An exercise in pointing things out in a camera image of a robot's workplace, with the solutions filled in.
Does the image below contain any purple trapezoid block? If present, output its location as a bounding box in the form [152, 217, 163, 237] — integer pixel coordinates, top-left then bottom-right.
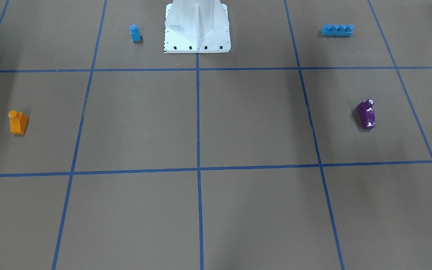
[357, 99, 375, 130]

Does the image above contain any orange trapezoid block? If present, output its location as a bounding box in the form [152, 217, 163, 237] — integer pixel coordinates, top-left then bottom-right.
[8, 110, 29, 135]

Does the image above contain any small blue block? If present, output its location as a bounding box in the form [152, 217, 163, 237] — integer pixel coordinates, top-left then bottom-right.
[130, 24, 142, 42]

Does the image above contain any long blue studded block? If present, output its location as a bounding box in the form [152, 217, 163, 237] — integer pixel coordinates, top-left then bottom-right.
[321, 24, 354, 36]

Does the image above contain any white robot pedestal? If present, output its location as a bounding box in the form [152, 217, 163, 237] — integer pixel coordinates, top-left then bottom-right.
[163, 0, 231, 54]

